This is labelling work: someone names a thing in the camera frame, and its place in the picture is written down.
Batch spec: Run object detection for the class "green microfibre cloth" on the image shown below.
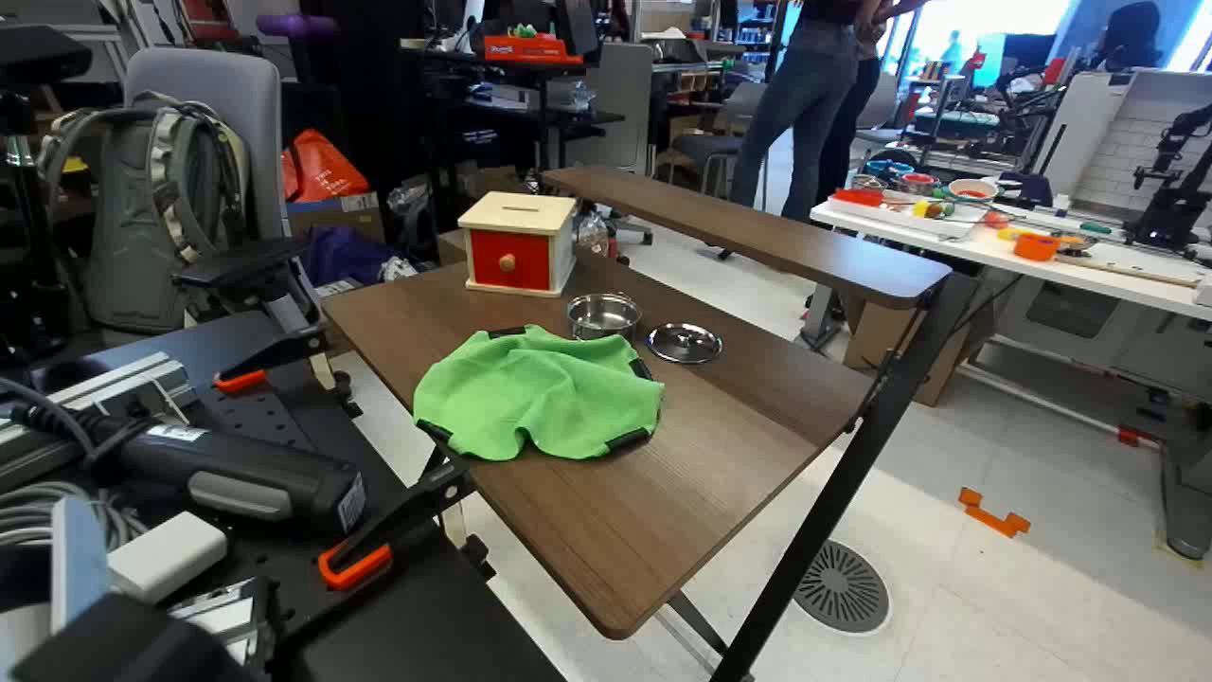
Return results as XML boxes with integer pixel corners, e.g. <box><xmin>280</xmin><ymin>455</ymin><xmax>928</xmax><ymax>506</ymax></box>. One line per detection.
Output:
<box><xmin>409</xmin><ymin>321</ymin><xmax>665</xmax><ymax>467</ymax></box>

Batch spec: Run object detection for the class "purple cloth bag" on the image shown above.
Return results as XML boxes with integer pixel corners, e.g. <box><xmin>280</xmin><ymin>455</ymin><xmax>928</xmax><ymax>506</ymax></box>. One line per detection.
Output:
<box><xmin>299</xmin><ymin>224</ymin><xmax>400</xmax><ymax>289</ymax></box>

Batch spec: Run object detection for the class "small metal bowl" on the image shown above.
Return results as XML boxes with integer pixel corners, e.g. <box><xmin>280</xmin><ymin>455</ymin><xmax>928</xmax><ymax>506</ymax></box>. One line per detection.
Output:
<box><xmin>642</xmin><ymin>316</ymin><xmax>726</xmax><ymax>371</ymax></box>
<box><xmin>559</xmin><ymin>292</ymin><xmax>642</xmax><ymax>342</ymax></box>

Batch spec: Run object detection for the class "wooden box with red drawer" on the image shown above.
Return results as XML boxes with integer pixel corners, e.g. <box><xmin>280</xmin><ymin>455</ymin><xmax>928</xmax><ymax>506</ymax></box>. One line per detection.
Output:
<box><xmin>454</xmin><ymin>188</ymin><xmax>578</xmax><ymax>299</ymax></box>

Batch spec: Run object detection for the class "cardboard box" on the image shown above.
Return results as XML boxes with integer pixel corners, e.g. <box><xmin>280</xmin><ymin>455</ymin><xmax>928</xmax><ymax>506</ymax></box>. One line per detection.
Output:
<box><xmin>840</xmin><ymin>294</ymin><xmax>976</xmax><ymax>410</ymax></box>

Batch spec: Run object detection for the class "red tray on shelf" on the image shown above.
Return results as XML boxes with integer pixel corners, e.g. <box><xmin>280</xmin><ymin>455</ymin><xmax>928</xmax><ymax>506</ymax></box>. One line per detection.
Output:
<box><xmin>482</xmin><ymin>28</ymin><xmax>588</xmax><ymax>68</ymax></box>

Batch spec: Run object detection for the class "person in blue jeans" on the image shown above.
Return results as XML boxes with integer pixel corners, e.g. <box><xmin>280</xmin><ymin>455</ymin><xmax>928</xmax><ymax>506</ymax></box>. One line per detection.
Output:
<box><xmin>731</xmin><ymin>0</ymin><xmax>885</xmax><ymax>224</ymax></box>

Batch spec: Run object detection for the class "person in dark trousers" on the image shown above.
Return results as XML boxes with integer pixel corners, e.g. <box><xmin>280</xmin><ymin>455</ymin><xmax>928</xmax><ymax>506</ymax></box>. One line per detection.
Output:
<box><xmin>815</xmin><ymin>0</ymin><xmax>931</xmax><ymax>205</ymax></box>

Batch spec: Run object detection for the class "orange plastic bag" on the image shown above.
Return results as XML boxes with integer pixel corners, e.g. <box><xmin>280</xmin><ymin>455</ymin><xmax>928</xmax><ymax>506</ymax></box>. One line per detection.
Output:
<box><xmin>275</xmin><ymin>123</ymin><xmax>375</xmax><ymax>207</ymax></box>

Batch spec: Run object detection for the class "round metal floor drain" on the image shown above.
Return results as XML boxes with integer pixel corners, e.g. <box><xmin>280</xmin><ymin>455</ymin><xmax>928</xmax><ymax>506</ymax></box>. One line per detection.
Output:
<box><xmin>792</xmin><ymin>539</ymin><xmax>895</xmax><ymax>638</ymax></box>

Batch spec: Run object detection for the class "black handheld device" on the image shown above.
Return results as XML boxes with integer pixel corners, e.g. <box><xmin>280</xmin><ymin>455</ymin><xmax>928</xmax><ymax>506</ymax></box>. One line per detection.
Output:
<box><xmin>116</xmin><ymin>421</ymin><xmax>371</xmax><ymax>534</ymax></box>

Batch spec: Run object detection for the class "orange block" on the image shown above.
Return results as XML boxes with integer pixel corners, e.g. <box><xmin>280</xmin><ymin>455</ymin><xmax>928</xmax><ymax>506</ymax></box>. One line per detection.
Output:
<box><xmin>1012</xmin><ymin>232</ymin><xmax>1060</xmax><ymax>263</ymax></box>

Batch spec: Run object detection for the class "grey office chair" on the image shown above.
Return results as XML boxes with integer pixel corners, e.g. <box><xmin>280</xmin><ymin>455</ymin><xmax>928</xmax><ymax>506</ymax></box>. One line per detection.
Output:
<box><xmin>120</xmin><ymin>44</ymin><xmax>317</xmax><ymax>333</ymax></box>

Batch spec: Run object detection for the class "grey backpack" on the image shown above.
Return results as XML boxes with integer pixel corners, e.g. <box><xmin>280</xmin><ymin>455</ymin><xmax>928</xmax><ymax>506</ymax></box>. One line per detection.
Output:
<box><xmin>32</xmin><ymin>90</ymin><xmax>257</xmax><ymax>338</ymax></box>

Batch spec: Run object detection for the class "white power adapter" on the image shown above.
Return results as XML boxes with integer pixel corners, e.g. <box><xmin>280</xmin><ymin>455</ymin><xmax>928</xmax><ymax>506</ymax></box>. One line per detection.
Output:
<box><xmin>107</xmin><ymin>506</ymin><xmax>229</xmax><ymax>604</ymax></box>

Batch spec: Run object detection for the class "white work table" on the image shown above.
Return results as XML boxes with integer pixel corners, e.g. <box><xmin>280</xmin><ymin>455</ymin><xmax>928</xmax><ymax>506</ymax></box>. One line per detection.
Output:
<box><xmin>808</xmin><ymin>184</ymin><xmax>1212</xmax><ymax>560</ymax></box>

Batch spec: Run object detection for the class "white slatted panel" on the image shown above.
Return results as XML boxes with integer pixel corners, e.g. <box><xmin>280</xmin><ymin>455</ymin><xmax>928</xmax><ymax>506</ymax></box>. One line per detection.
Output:
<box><xmin>1070</xmin><ymin>68</ymin><xmax>1212</xmax><ymax>219</ymax></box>

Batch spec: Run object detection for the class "black desk leg frame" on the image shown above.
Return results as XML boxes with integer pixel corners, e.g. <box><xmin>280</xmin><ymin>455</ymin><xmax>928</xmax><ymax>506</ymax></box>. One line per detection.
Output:
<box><xmin>712</xmin><ymin>267</ymin><xmax>982</xmax><ymax>682</ymax></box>

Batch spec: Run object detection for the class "black clamp with orange handles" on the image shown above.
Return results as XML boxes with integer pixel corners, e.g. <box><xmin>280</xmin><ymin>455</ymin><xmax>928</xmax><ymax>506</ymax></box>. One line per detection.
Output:
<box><xmin>209</xmin><ymin>321</ymin><xmax>329</xmax><ymax>401</ymax></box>
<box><xmin>314</xmin><ymin>445</ymin><xmax>477</xmax><ymax>597</ymax></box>

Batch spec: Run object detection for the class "aluminium rail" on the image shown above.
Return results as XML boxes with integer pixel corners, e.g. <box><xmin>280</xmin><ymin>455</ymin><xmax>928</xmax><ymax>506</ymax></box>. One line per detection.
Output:
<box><xmin>0</xmin><ymin>353</ymin><xmax>192</xmax><ymax>445</ymax></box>

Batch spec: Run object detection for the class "black cable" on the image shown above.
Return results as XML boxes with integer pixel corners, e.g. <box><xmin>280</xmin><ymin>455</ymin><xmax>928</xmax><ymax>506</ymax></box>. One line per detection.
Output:
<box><xmin>0</xmin><ymin>375</ymin><xmax>127</xmax><ymax>467</ymax></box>

